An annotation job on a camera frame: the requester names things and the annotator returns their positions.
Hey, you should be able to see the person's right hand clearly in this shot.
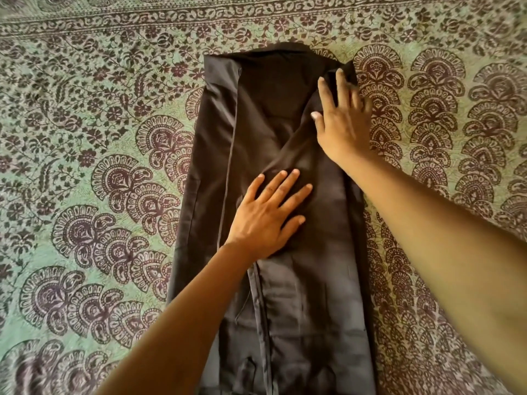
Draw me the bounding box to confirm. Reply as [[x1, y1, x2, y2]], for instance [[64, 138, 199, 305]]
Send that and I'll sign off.
[[311, 68, 376, 166]]

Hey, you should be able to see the person's left hand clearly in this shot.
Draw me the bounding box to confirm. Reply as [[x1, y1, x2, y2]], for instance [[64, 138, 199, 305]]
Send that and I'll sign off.
[[224, 168, 313, 262]]

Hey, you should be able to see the person's left forearm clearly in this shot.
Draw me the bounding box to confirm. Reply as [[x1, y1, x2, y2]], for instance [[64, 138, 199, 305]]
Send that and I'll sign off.
[[94, 240, 264, 395]]

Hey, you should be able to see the dark brown shirt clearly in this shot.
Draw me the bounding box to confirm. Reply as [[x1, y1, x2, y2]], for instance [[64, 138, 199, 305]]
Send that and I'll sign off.
[[166, 41, 378, 395]]

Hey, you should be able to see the person's right forearm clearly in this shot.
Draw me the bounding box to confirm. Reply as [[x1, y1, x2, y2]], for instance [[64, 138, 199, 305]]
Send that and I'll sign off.
[[339, 151, 527, 393]]

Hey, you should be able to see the bed with maroon patterned cover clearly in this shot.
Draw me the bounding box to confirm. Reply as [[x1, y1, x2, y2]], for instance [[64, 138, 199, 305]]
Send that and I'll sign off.
[[0, 0, 527, 395]]

